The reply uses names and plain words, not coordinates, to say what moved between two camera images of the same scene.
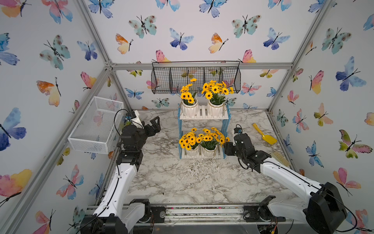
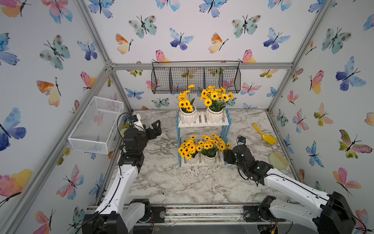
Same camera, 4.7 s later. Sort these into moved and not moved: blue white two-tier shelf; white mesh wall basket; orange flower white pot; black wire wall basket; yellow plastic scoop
Moved: blue white two-tier shelf
Not moved: white mesh wall basket; black wire wall basket; yellow plastic scoop; orange flower white pot
